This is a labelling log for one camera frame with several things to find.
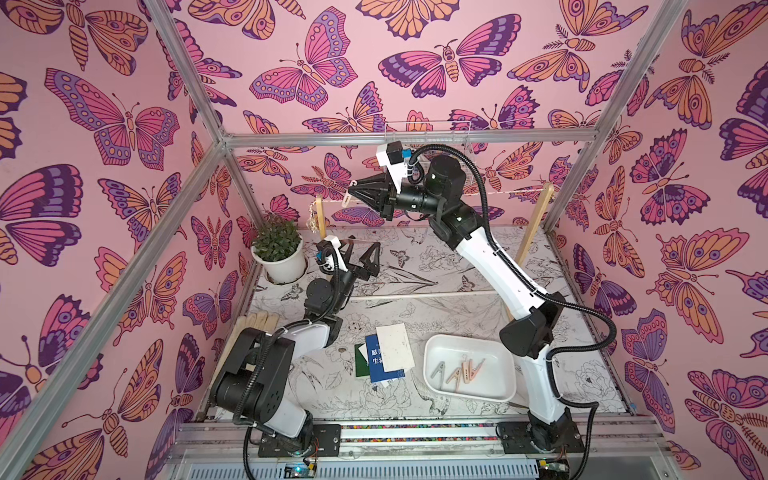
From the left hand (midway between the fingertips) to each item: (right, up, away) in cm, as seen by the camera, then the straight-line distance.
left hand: (371, 240), depth 77 cm
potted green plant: (-30, -2, +17) cm, 35 cm away
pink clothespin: (+28, -37, +6) cm, 47 cm away
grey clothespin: (+19, -36, +7) cm, 41 cm away
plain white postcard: (+7, -32, +12) cm, 35 cm away
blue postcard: (+1, -37, +7) cm, 38 cm away
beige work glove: (-37, -25, +17) cm, 48 cm away
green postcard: (-3, -36, +9) cm, 37 cm away
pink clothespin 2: (+24, -38, +6) cm, 45 cm away
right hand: (-2, +11, -16) cm, 19 cm away
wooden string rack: (+42, -1, +2) cm, 42 cm away
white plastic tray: (+34, -39, +5) cm, 52 cm away
